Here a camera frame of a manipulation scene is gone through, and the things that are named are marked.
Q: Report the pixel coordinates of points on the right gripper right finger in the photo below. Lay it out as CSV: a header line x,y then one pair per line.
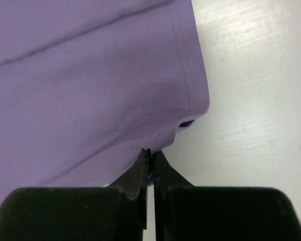
x,y
187,212

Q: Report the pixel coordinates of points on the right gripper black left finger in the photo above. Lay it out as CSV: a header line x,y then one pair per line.
x,y
115,212

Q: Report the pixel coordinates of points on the lilac cloth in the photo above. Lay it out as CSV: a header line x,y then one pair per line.
x,y
85,85

